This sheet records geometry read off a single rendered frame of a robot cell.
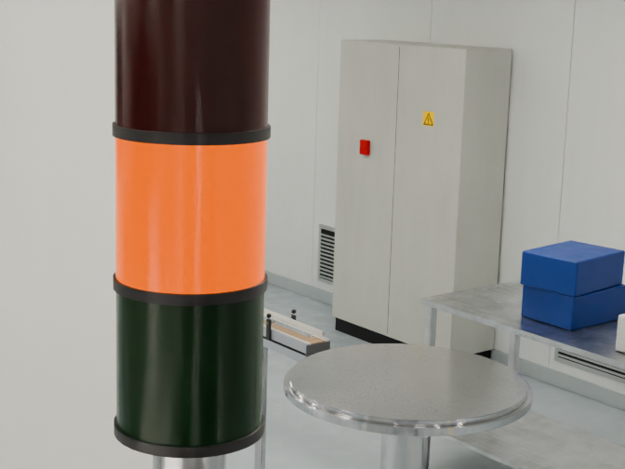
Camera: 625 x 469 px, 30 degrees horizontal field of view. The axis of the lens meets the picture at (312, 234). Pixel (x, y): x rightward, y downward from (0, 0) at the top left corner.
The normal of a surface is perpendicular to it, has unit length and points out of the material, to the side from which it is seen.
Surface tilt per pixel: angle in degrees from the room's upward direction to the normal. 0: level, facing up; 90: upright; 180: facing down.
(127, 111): 90
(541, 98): 90
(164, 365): 90
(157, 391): 90
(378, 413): 0
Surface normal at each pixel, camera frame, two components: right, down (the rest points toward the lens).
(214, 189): 0.41, 0.19
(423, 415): 0.03, -0.98
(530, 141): -0.79, 0.10
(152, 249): -0.36, 0.18
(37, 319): 0.61, 0.18
